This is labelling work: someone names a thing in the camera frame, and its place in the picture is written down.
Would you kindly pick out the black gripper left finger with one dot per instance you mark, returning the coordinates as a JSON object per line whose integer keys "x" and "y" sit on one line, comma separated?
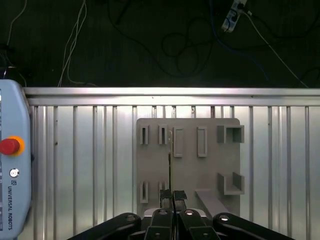
{"x": 160, "y": 225}

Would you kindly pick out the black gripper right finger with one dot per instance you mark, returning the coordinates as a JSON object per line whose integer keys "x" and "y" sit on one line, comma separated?
{"x": 192, "y": 225}

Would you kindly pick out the green RAM stick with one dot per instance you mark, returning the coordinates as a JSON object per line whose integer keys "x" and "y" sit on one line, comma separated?
{"x": 171, "y": 145}

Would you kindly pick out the grey parts rack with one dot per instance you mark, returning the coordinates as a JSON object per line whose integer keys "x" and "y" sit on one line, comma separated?
{"x": 190, "y": 172}

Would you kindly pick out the pale blue teach pendant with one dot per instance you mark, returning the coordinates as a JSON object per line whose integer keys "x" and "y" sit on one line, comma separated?
{"x": 15, "y": 112}

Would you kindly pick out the white power strip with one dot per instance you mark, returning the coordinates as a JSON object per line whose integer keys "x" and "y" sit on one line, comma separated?
{"x": 232, "y": 20}

